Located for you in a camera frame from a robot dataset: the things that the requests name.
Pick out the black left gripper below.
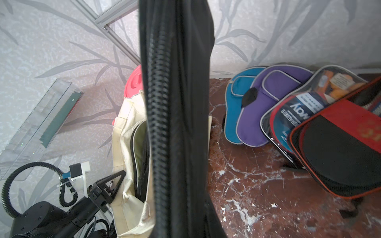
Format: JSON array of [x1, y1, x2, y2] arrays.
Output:
[[68, 170, 126, 226]]

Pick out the canvas tote bag starry print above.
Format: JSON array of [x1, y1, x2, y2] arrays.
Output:
[[111, 89, 213, 238]]

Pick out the black zipper paddle case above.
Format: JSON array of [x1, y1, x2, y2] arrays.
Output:
[[139, 1, 226, 238]]

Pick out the blue paddle case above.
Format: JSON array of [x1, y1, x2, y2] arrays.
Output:
[[222, 66, 266, 145]]

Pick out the red trimmed paddle case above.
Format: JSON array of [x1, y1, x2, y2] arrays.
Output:
[[288, 75, 381, 219]]

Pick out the clear paddle case teal paddle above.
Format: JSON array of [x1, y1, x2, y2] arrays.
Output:
[[260, 65, 368, 170]]

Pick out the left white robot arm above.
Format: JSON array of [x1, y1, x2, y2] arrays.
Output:
[[2, 162, 126, 238]]

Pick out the green paddle case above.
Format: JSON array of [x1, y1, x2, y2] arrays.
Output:
[[130, 121, 150, 202]]

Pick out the pink bucket with lid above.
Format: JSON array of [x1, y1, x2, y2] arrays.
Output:
[[118, 65, 143, 116]]

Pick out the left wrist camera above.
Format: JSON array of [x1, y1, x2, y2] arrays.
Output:
[[60, 161, 91, 198]]

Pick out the clear plastic wall tray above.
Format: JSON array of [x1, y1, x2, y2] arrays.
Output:
[[1, 79, 83, 180]]

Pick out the aluminium cage frame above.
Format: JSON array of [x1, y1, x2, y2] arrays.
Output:
[[72, 1, 140, 64]]

